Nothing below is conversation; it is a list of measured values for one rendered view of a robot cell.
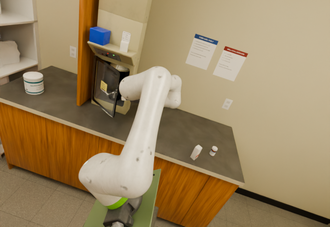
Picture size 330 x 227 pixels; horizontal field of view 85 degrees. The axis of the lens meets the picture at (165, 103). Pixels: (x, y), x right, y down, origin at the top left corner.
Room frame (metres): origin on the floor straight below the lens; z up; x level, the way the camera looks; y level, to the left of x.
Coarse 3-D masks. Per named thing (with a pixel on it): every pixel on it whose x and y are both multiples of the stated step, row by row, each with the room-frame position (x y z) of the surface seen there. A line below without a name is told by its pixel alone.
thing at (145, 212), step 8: (152, 184) 0.49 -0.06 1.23; (152, 192) 0.45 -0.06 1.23; (96, 200) 0.46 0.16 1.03; (144, 200) 0.42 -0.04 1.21; (152, 200) 0.42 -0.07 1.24; (96, 208) 0.42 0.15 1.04; (104, 208) 0.42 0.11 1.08; (144, 208) 0.39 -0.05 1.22; (152, 208) 0.38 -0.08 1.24; (88, 216) 0.39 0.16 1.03; (96, 216) 0.39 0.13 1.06; (104, 216) 0.38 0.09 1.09; (136, 216) 0.36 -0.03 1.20; (144, 216) 0.36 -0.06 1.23; (152, 216) 0.36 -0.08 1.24; (88, 224) 0.36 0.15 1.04; (96, 224) 0.35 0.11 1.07; (136, 224) 0.34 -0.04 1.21; (144, 224) 0.33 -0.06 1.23
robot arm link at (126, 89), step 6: (126, 78) 0.77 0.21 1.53; (132, 78) 0.75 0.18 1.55; (120, 84) 0.75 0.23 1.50; (126, 84) 0.73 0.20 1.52; (132, 84) 0.72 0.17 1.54; (120, 90) 0.74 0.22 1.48; (126, 90) 0.72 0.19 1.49; (132, 90) 0.72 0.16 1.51; (126, 96) 0.73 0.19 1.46; (132, 96) 0.72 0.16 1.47; (138, 96) 0.73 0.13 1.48
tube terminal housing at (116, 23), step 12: (108, 12) 1.28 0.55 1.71; (108, 24) 1.28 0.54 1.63; (120, 24) 1.27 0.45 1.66; (132, 24) 1.27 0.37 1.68; (144, 24) 1.31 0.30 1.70; (120, 36) 1.27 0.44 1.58; (132, 36) 1.27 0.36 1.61; (132, 48) 1.27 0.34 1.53; (108, 60) 1.27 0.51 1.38; (132, 72) 1.27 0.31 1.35; (120, 108) 1.27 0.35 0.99
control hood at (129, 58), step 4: (88, 44) 1.18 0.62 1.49; (92, 44) 1.16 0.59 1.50; (96, 44) 1.16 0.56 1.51; (108, 44) 1.24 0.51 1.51; (112, 44) 1.27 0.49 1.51; (92, 48) 1.20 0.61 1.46; (100, 48) 1.17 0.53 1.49; (104, 48) 1.16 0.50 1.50; (108, 48) 1.16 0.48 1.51; (112, 48) 1.19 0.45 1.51; (116, 48) 1.21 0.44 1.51; (112, 52) 1.17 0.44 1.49; (116, 52) 1.16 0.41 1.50; (120, 52) 1.16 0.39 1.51; (124, 52) 1.18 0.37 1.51; (128, 52) 1.21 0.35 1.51; (132, 52) 1.24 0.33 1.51; (136, 52) 1.26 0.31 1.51; (120, 56) 1.18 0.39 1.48; (124, 56) 1.17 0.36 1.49; (128, 56) 1.16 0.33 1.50; (132, 56) 1.17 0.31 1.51; (136, 56) 1.26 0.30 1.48; (124, 60) 1.22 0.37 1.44; (128, 60) 1.20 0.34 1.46; (132, 60) 1.19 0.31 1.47; (132, 64) 1.23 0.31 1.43
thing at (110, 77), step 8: (96, 56) 1.26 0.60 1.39; (96, 64) 1.25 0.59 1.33; (104, 64) 1.20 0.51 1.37; (96, 72) 1.25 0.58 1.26; (104, 72) 1.20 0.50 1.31; (112, 72) 1.15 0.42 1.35; (96, 80) 1.24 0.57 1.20; (104, 80) 1.19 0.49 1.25; (112, 80) 1.14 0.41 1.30; (96, 88) 1.24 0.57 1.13; (112, 88) 1.14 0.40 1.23; (96, 96) 1.23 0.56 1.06; (104, 96) 1.18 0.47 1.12; (112, 96) 1.13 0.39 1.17; (104, 104) 1.17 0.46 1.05; (112, 104) 1.13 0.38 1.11; (112, 112) 1.12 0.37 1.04
